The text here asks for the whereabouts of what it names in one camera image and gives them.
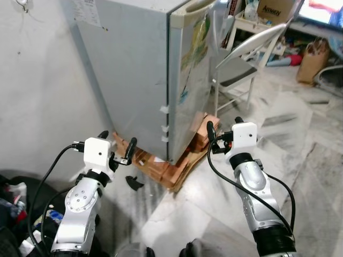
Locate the small silver fridge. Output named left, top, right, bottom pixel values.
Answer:
left=60, top=0, right=177, bottom=164

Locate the white paper fridge label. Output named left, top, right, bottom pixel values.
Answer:
left=71, top=0, right=103, bottom=28

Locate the small black floor piece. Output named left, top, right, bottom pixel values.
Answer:
left=125, top=175, right=145, bottom=191

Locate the brown flattened cardboard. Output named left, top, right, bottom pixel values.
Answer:
left=111, top=111, right=221, bottom=193

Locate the brown paper bag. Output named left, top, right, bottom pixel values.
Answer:
left=296, top=39, right=331, bottom=86

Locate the white shelf table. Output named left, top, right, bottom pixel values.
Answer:
left=232, top=10, right=303, bottom=57

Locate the robot right leg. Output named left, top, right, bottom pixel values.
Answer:
left=179, top=238, right=205, bottom=257

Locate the printed cardboard box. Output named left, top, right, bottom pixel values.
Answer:
left=256, top=0, right=294, bottom=25

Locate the black bag pile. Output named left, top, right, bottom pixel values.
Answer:
left=0, top=170, right=61, bottom=257

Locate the lit television screen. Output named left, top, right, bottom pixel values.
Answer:
left=296, top=0, right=343, bottom=29

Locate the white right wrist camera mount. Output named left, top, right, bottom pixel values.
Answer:
left=229, top=122, right=258, bottom=156

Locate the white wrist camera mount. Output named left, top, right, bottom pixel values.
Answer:
left=229, top=122, right=258, bottom=156
left=84, top=137, right=112, bottom=172

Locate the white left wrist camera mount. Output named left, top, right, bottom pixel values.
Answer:
left=84, top=137, right=112, bottom=172

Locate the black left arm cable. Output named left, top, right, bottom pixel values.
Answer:
left=27, top=141, right=86, bottom=252

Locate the white metal tube frame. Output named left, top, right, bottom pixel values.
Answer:
left=312, top=63, right=343, bottom=98

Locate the metal wall hook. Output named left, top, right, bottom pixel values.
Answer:
left=16, top=0, right=31, bottom=13

